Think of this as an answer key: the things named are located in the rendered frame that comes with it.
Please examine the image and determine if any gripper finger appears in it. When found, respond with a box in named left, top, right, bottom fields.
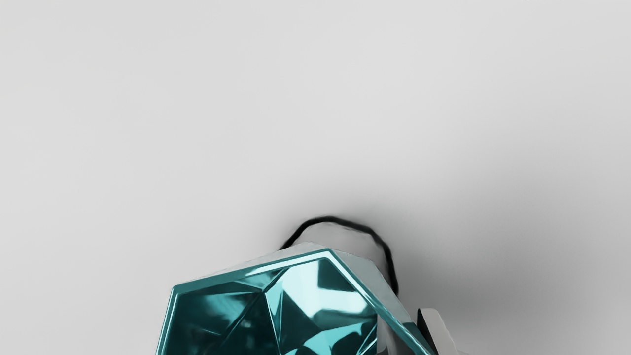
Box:
left=417, top=308, right=469, bottom=355

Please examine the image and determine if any teal faceted mug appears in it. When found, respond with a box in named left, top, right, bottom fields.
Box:
left=156, top=219, right=436, bottom=355

